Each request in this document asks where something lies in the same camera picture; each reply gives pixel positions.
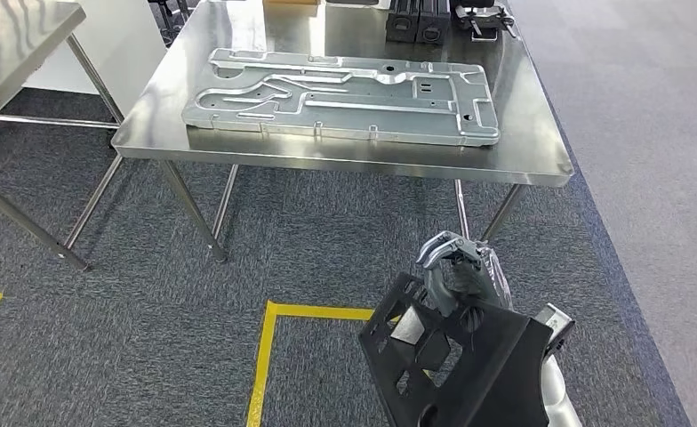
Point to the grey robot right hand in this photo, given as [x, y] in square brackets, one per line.
[472, 274]

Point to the black plastic panel part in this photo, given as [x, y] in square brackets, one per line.
[501, 365]

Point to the stainless steel workbench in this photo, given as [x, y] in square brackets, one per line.
[531, 153]

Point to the large stamped metal plate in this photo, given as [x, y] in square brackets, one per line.
[354, 121]

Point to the black clamp tool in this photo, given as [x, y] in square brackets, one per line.
[481, 17]

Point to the black stool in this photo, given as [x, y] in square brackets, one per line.
[166, 17]

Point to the white cabinet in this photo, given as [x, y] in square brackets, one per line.
[124, 53]

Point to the stainless steel side table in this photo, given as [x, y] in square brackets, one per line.
[18, 35]

